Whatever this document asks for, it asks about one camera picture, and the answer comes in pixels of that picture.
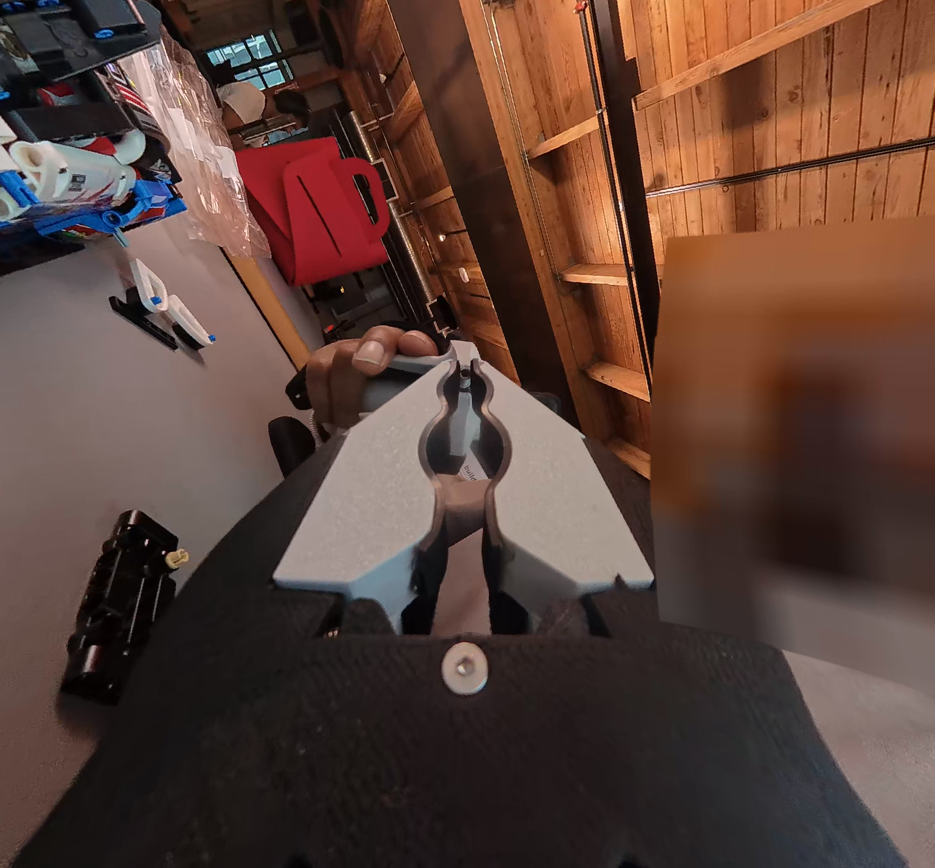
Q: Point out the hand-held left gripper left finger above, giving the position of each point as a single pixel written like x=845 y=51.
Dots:
x=358 y=503

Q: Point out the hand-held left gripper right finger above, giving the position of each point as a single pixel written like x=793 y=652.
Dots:
x=570 y=510

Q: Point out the tan brick pin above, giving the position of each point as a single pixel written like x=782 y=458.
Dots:
x=177 y=558

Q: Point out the white curved brick panel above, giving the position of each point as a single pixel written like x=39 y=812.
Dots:
x=191 y=320
x=150 y=287

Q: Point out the black brick assembly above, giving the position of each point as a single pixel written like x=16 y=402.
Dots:
x=117 y=605

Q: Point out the toy brick race car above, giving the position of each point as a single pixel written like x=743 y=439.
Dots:
x=73 y=116

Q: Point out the grey desk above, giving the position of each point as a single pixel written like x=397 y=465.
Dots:
x=109 y=430

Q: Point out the person's right hand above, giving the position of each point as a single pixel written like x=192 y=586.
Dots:
x=336 y=386

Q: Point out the red felt bag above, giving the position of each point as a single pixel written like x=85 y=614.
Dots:
x=307 y=211

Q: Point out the dark brick beam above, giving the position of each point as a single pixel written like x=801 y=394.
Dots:
x=142 y=320

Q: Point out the pile of clear plastic bags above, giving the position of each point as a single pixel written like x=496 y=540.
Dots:
x=197 y=152

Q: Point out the black metal beam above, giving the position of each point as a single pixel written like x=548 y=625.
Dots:
x=621 y=116

